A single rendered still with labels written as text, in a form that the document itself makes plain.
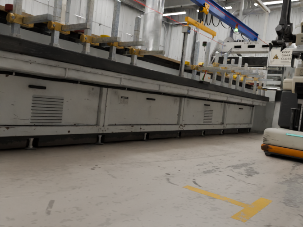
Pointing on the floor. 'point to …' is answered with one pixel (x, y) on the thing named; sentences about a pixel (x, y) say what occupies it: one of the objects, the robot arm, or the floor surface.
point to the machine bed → (104, 104)
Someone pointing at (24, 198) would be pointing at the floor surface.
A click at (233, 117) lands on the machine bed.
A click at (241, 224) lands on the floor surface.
